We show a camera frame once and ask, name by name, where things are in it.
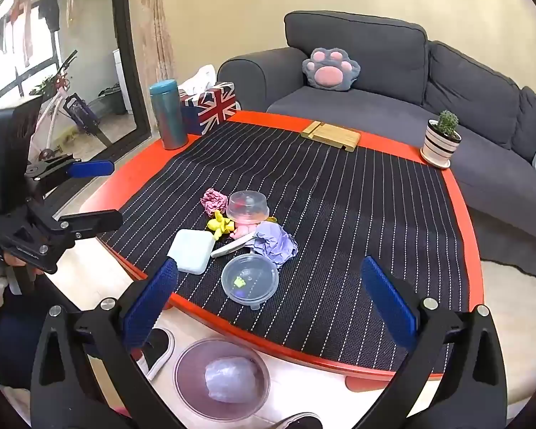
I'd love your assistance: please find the pink exercise bike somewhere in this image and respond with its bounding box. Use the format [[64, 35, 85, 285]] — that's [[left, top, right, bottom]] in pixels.
[[27, 49, 117, 162]]

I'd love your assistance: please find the purple paper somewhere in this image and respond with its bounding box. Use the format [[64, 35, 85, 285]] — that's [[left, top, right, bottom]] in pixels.
[[249, 221, 298, 269]]

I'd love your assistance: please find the grey pink paw cushion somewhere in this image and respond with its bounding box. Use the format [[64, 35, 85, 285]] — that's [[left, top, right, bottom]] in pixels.
[[302, 46, 361, 92]]

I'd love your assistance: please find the grey floor rug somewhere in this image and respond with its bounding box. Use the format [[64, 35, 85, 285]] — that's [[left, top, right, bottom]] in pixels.
[[467, 206, 536, 287]]

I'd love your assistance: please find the pink plastic toy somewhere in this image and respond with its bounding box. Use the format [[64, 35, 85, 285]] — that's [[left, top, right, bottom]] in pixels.
[[230, 221, 262, 242]]

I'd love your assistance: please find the black and white shoe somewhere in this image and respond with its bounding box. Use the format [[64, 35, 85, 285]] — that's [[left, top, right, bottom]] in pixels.
[[136, 327, 176, 380], [272, 412, 323, 429]]

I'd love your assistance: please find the cream plastic strip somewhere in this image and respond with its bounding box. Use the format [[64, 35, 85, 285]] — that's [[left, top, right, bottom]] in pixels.
[[211, 238, 253, 258]]

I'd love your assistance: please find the dark grey sofa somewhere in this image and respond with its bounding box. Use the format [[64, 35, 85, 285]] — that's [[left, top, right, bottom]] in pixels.
[[217, 10, 536, 237]]

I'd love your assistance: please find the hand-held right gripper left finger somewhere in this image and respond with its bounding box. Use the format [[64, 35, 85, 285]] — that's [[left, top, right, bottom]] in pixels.
[[30, 257, 179, 429]]

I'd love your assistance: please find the pink paper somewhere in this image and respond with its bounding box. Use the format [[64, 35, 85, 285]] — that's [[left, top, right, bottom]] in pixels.
[[200, 188, 229, 217]]

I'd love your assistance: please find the beige curtain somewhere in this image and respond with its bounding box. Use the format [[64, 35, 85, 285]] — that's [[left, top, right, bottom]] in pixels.
[[138, 0, 176, 112]]

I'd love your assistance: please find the clear plastic dome container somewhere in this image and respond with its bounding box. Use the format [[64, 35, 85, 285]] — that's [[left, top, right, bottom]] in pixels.
[[226, 190, 269, 224]]

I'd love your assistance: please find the dark sliding door frame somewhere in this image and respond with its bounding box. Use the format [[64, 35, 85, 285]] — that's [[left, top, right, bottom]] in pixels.
[[111, 0, 153, 144]]

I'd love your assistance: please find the wooden phone stand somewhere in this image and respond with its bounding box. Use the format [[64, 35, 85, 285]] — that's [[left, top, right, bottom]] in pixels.
[[300, 120, 362, 154]]

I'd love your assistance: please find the black striped table mat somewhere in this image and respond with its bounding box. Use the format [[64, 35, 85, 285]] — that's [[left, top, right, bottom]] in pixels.
[[99, 120, 472, 374]]

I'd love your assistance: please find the white tissue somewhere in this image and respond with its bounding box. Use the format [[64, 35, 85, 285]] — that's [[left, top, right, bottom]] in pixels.
[[178, 65, 217, 97]]

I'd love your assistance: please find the flag print tissue box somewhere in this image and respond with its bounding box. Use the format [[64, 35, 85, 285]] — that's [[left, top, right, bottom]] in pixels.
[[179, 82, 238, 136]]

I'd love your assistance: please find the person's left hand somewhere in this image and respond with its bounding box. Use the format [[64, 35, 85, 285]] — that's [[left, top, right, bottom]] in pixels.
[[2, 252, 37, 278]]

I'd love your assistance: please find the white saucer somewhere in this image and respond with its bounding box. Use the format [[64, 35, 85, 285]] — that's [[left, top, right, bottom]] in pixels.
[[420, 145, 452, 169]]

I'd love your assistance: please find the pale blue square box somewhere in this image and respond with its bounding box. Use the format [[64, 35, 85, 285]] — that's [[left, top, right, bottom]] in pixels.
[[167, 229, 216, 275]]

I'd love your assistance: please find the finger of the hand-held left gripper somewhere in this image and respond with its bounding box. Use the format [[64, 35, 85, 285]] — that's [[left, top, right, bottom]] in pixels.
[[0, 201, 123, 275], [24, 154, 116, 188]]

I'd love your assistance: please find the person's dark trouser leg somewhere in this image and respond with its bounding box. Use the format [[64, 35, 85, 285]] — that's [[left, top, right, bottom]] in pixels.
[[0, 275, 117, 389]]

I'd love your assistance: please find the black hanging garment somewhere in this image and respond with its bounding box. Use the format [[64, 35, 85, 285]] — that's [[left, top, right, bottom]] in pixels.
[[38, 0, 60, 32]]

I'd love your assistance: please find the teal insulated tumbler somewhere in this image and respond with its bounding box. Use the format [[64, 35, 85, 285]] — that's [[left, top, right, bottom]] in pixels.
[[149, 79, 189, 150]]

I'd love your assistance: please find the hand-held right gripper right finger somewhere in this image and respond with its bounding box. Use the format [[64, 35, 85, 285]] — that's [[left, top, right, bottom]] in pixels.
[[359, 256, 507, 429]]

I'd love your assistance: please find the white balcony cabinet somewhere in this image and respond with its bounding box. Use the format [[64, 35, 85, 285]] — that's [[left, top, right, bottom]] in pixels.
[[113, 48, 132, 114]]

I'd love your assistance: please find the clear round plastic lid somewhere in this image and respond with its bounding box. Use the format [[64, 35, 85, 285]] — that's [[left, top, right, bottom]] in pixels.
[[221, 254, 280, 310]]

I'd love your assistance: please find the purple translucent waste bin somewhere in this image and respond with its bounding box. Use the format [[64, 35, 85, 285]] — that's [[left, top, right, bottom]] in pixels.
[[173, 339, 271, 421]]

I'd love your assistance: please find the potted cactus striped pot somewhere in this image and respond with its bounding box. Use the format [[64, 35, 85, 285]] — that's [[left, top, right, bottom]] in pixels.
[[422, 110, 462, 164]]

